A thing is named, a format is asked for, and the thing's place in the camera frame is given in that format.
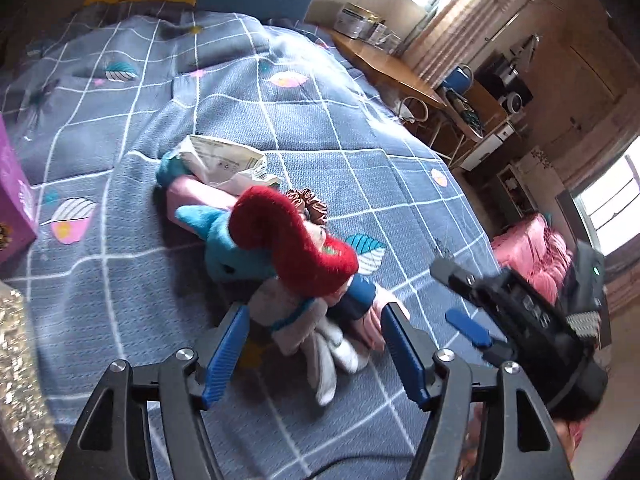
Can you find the gold ornate tissue box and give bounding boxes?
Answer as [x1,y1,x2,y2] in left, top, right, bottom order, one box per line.
[1,284,63,479]

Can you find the wooden side desk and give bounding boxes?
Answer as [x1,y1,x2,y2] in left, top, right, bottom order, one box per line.
[326,29,508,143]

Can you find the white plastic wrapped packet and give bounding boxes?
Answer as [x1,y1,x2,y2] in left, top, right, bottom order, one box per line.
[177,134,282,196]

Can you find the silver box on desk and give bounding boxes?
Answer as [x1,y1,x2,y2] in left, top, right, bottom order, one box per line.
[333,2,380,40]

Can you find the brown satin scrunchie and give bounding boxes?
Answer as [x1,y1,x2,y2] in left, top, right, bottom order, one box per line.
[284,188,329,226]

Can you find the blue plush toy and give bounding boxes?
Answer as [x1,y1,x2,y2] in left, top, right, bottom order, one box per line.
[156,152,276,283]

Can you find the pink bedding pile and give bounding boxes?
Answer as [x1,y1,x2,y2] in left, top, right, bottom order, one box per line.
[491,214,573,304]

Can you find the purple cardboard gift box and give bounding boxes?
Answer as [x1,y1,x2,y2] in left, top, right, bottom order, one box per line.
[0,120,38,263]

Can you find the grey checked bed quilt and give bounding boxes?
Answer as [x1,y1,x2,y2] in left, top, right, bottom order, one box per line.
[0,1,507,480]

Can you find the red knitted sock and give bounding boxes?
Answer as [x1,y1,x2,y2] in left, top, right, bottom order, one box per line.
[229,185,359,297]

